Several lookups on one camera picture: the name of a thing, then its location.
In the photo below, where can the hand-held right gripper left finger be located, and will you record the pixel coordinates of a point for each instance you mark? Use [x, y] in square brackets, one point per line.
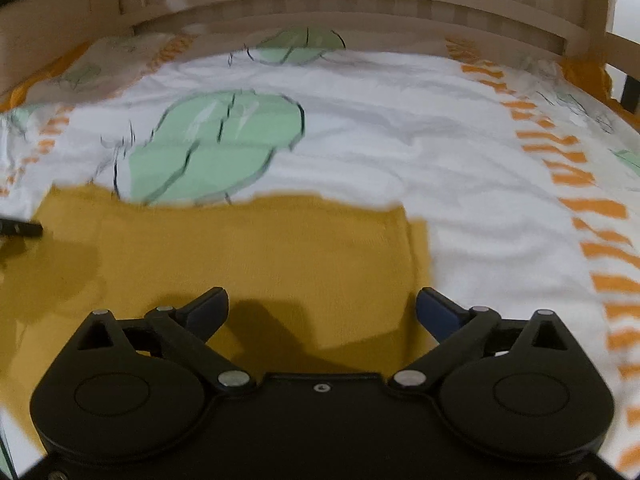
[207, 312]

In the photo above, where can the leaf-print pillow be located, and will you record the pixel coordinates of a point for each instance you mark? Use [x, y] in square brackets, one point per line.
[100, 67]

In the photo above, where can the white leaf-print duvet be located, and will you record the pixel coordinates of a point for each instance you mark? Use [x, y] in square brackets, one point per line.
[400, 150]

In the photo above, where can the orange-yellow bed sheet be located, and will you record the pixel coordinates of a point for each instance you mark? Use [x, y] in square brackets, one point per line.
[30, 87]

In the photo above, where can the mustard yellow knit sweater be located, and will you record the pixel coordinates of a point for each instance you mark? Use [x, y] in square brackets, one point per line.
[225, 260]

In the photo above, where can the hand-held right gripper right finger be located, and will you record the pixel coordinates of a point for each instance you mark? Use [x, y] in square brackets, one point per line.
[440, 316]

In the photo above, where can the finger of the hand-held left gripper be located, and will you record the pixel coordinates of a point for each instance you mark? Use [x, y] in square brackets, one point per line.
[20, 227]

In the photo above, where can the wooden bed frame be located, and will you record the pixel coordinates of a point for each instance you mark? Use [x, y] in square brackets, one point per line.
[350, 5]

